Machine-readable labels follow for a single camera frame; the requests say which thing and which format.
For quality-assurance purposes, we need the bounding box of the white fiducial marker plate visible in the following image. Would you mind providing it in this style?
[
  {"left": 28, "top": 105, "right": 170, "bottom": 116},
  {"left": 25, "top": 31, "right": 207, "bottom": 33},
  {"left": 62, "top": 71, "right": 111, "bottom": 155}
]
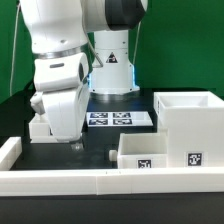
[{"left": 86, "top": 111, "right": 153, "bottom": 127}]

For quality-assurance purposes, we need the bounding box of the white U-shaped fence wall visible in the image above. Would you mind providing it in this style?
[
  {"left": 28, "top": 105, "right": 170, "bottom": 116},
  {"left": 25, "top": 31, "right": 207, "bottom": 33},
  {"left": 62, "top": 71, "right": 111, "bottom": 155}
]
[{"left": 0, "top": 137, "right": 224, "bottom": 196}]

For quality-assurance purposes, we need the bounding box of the white drawer box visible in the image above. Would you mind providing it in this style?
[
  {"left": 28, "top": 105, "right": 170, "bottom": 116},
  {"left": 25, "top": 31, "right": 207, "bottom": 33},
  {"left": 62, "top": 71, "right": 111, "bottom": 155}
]
[
  {"left": 29, "top": 114, "right": 56, "bottom": 143},
  {"left": 109, "top": 133, "right": 167, "bottom": 169}
]

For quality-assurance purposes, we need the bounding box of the white front drawer box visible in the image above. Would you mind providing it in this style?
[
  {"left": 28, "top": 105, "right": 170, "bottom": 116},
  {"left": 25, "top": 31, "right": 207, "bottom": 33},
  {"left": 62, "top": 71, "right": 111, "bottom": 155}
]
[{"left": 109, "top": 133, "right": 167, "bottom": 169}]

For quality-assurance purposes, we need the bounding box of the white hanging cable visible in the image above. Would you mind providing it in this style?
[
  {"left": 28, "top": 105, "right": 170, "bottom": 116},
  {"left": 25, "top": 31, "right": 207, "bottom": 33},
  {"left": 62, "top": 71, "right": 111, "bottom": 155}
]
[{"left": 9, "top": 0, "right": 26, "bottom": 98}]

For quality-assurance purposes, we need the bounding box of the white rear drawer box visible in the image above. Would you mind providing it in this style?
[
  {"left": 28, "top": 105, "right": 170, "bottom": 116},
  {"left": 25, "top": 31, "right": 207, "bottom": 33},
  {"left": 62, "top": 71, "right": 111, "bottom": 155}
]
[{"left": 29, "top": 114, "right": 56, "bottom": 143}]

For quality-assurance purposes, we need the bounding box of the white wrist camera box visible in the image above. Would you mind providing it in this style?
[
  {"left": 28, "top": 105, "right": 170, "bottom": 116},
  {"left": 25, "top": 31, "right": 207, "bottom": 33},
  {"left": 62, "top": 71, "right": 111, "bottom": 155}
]
[{"left": 34, "top": 53, "right": 89, "bottom": 92}]

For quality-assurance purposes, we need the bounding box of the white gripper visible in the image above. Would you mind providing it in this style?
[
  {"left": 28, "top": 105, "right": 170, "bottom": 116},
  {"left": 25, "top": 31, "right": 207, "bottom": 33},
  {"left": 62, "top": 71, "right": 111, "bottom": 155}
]
[{"left": 42, "top": 84, "right": 89, "bottom": 151}]

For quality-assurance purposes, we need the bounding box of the white drawer cabinet frame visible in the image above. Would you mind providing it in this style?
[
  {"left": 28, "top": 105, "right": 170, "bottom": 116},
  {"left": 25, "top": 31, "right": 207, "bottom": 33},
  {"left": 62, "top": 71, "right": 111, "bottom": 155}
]
[{"left": 153, "top": 91, "right": 224, "bottom": 168}]

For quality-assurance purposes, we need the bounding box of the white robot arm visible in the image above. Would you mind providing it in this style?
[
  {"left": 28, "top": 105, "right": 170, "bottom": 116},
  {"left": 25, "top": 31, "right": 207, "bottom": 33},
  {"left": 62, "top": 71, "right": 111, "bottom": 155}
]
[{"left": 20, "top": 0, "right": 148, "bottom": 143}]

